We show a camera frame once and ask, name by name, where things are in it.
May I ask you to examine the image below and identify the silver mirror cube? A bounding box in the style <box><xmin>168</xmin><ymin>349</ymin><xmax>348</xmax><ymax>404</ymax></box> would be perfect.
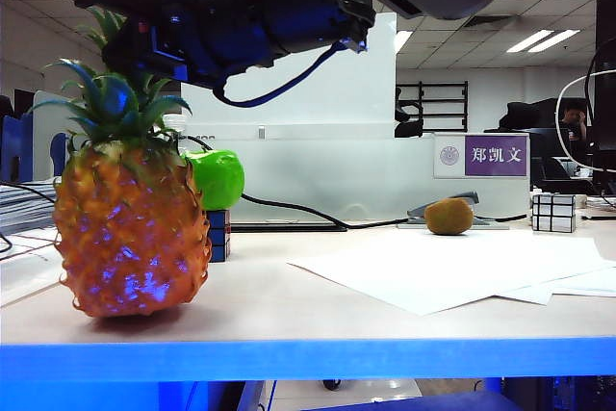
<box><xmin>530</xmin><ymin>192</ymin><xmax>578</xmax><ymax>234</ymax></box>

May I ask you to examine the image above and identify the large white paper sheet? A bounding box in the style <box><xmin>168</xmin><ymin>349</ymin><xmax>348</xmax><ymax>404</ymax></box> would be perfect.
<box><xmin>287</xmin><ymin>229</ymin><xmax>616</xmax><ymax>317</ymax></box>

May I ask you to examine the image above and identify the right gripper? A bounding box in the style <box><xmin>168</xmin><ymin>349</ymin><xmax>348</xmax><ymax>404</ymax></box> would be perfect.
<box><xmin>103</xmin><ymin>0</ymin><xmax>270</xmax><ymax>90</ymax></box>

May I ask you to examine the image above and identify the green plastic apple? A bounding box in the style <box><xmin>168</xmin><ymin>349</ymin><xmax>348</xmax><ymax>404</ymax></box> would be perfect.
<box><xmin>185</xmin><ymin>148</ymin><xmax>246</xmax><ymax>212</ymax></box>

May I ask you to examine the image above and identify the black office chair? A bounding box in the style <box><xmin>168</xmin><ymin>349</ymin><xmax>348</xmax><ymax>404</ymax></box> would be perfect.
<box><xmin>498</xmin><ymin>100</ymin><xmax>559</xmax><ymax>133</ymax></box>
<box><xmin>394</xmin><ymin>87</ymin><xmax>424</xmax><ymax>139</ymax></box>

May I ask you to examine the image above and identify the stack of printed paper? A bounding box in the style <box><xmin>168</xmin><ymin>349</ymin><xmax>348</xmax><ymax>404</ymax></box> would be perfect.
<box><xmin>0</xmin><ymin>179</ymin><xmax>59</xmax><ymax>239</ymax></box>

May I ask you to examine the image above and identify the frosted desk partition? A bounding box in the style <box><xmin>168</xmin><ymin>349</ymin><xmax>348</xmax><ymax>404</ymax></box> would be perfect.
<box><xmin>182</xmin><ymin>135</ymin><xmax>532</xmax><ymax>225</ymax></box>

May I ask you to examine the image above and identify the grey stapler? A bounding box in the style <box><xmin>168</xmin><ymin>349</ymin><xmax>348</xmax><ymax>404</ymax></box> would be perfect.
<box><xmin>406</xmin><ymin>191</ymin><xmax>501</xmax><ymax>227</ymax></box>

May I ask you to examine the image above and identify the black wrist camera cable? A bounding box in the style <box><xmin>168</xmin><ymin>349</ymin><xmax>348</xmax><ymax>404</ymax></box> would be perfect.
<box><xmin>218</xmin><ymin>39</ymin><xmax>370</xmax><ymax>108</ymax></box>

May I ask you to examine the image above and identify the seated person in background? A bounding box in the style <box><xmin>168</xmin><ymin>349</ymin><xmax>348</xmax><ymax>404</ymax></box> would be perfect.
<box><xmin>560</xmin><ymin>98</ymin><xmax>591</xmax><ymax>142</ymax></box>

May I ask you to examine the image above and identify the coloured Rubik's cube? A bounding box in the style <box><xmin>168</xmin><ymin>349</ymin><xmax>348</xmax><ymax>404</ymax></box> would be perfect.
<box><xmin>205</xmin><ymin>208</ymin><xmax>233</xmax><ymax>264</ymax></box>

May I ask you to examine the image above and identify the white translucent file holder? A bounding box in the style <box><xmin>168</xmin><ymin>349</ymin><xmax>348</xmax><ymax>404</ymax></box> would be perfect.
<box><xmin>31</xmin><ymin>90</ymin><xmax>86</xmax><ymax>181</ymax></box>

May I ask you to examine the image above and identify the purple and white name plate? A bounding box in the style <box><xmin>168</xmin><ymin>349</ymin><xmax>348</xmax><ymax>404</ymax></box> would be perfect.
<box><xmin>431</xmin><ymin>131</ymin><xmax>530</xmax><ymax>180</ymax></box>

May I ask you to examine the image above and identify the plastic pineapple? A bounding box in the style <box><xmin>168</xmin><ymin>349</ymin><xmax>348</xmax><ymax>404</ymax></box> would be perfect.
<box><xmin>28</xmin><ymin>6</ymin><xmax>213</xmax><ymax>320</ymax></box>

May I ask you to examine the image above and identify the thick black monitor cable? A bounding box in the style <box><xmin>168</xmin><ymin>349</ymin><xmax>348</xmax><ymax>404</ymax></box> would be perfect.
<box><xmin>180</xmin><ymin>134</ymin><xmax>530</xmax><ymax>232</ymax></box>

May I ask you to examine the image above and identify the white AOC monitor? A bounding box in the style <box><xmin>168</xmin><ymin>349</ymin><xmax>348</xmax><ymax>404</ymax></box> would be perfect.
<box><xmin>180</xmin><ymin>11</ymin><xmax>398</xmax><ymax>141</ymax></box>

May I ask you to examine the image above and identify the fluorescent ceiling light strip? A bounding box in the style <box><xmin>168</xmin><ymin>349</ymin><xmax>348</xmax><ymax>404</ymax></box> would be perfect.
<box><xmin>506</xmin><ymin>29</ymin><xmax>554</xmax><ymax>54</ymax></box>
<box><xmin>526</xmin><ymin>29</ymin><xmax>581</xmax><ymax>54</ymax></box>

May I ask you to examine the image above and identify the black shelf rack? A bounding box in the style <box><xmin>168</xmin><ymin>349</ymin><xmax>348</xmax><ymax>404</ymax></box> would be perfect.
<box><xmin>397</xmin><ymin>81</ymin><xmax>470</xmax><ymax>133</ymax></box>

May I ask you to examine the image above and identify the white cable loop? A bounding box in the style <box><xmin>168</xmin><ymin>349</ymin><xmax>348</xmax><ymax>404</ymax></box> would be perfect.
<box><xmin>555</xmin><ymin>68</ymin><xmax>616</xmax><ymax>174</ymax></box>

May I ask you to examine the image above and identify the blue file holder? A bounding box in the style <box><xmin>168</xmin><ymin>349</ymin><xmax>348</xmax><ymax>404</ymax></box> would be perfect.
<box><xmin>0</xmin><ymin>111</ymin><xmax>68</xmax><ymax>184</ymax></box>

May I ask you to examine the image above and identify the black monitor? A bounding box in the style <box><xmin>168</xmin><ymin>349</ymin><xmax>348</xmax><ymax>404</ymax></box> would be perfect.
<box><xmin>591</xmin><ymin>0</ymin><xmax>616</xmax><ymax>195</ymax></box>

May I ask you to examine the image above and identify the brown kiwi fruit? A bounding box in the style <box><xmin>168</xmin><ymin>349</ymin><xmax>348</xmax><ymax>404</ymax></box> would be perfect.
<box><xmin>423</xmin><ymin>197</ymin><xmax>475</xmax><ymax>237</ymax></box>

